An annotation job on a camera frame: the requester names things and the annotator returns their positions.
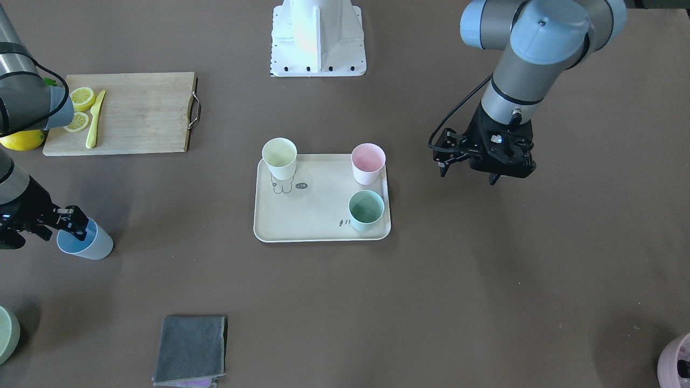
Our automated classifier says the pink bowl with ice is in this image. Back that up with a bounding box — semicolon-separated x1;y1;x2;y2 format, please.
657;334;689;387

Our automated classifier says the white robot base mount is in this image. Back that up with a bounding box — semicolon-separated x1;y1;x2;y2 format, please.
270;1;367;77

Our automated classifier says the whole lemon lower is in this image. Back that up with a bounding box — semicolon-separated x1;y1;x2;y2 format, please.
1;129;45;151

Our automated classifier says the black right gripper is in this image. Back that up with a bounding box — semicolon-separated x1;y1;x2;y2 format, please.
1;177;89;249

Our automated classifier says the lemon slice upper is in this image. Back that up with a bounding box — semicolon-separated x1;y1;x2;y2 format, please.
70;87;96;112

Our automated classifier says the blue cup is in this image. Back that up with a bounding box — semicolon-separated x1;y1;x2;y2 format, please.
57;218;114;260

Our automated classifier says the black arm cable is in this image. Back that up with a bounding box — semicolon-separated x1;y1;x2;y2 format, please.
428;73;494;151

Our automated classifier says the yellow plastic knife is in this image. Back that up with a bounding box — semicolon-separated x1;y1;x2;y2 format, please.
85;90;106;149

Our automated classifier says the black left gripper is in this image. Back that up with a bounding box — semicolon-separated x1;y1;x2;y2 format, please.
431;106;536;185

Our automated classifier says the wooden cutting board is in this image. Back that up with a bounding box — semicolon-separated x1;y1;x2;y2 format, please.
43;73;199;156

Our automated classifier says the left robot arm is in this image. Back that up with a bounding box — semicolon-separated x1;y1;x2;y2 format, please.
428;1;627;185

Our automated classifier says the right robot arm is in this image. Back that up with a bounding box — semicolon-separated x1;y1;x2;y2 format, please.
1;10;89;249

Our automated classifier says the lemon slice lower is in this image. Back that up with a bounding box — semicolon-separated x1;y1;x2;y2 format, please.
63;112;91;133

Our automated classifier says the green cup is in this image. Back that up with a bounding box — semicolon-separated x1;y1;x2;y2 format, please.
348;190;385;231

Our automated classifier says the cream tray with bunny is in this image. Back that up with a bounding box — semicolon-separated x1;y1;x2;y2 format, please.
253;153;392;243

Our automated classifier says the pink cup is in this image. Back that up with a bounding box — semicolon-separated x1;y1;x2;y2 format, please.
351;143;386;185

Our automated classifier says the grey folded cloth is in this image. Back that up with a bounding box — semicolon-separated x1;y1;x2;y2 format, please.
152;315;227;387

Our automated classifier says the lemon slice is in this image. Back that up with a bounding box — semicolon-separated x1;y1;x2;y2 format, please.
70;87;96;112
63;112;91;133

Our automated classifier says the green bowl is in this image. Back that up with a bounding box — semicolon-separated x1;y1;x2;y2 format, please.
0;306;20;364

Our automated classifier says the cream yellow cup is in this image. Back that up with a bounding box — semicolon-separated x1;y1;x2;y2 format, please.
261;137;298;180

